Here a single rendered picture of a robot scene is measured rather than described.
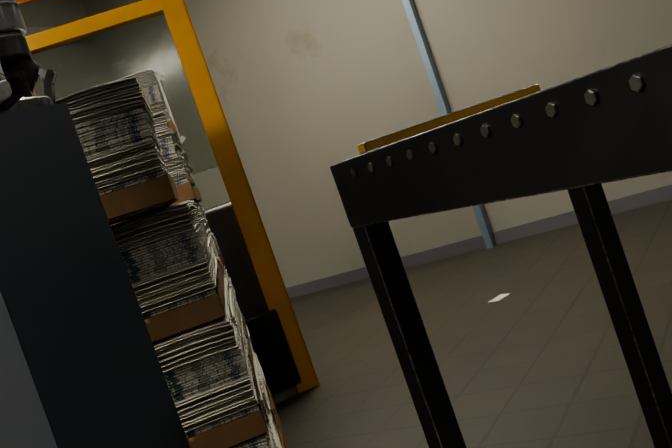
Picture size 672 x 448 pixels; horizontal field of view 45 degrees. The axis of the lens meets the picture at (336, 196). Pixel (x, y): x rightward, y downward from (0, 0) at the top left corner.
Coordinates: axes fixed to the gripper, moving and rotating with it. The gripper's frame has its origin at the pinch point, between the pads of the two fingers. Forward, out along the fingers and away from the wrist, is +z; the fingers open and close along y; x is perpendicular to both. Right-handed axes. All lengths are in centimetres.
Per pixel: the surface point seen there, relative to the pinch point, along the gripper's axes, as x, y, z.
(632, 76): 62, -67, 18
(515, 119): 43, -61, 19
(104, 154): -7.1, -8.5, 1.6
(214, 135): -181, -31, -10
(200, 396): -12, -9, 48
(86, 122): -7.9, -7.4, -4.8
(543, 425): -60, -82, 96
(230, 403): -12, -14, 51
